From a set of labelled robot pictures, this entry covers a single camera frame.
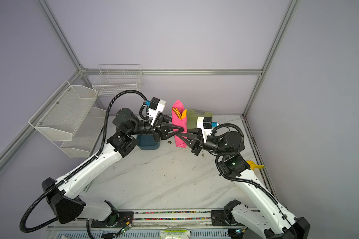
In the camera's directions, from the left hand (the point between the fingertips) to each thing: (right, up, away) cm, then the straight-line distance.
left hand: (182, 128), depth 51 cm
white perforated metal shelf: (-61, +5, +27) cm, 67 cm away
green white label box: (-4, -48, +15) cm, 51 cm away
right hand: (-2, -2, +3) cm, 4 cm away
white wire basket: (-44, +32, +44) cm, 70 cm away
